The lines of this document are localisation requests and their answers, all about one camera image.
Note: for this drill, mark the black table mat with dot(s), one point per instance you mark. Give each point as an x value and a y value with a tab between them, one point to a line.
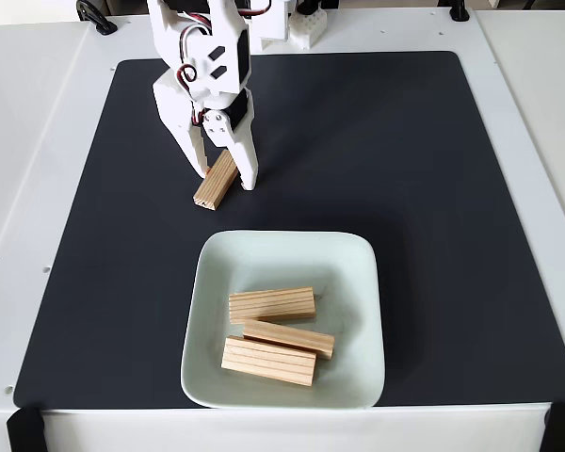
122	282

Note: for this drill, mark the black table clamp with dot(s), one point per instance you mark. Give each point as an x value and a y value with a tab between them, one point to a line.
459	11
96	19

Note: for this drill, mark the grooved wooden block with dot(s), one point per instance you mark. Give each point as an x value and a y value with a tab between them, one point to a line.
270	305
266	362
214	188
289	338

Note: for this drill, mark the pale green square plate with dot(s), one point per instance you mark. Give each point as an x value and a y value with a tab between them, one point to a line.
348	282

